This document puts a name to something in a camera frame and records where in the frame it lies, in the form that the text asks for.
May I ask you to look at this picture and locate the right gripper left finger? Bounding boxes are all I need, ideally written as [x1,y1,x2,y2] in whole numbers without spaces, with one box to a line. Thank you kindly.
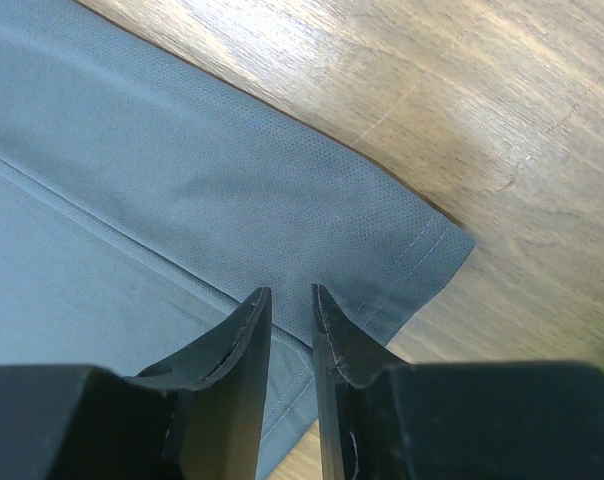
[131,287,272,479]

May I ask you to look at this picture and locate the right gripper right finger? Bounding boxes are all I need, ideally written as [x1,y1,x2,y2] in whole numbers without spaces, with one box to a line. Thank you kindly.
[312,284,410,479]

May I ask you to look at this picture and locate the dark grey t-shirt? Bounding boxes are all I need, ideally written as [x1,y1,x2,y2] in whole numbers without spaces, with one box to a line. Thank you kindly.
[0,1,474,479]

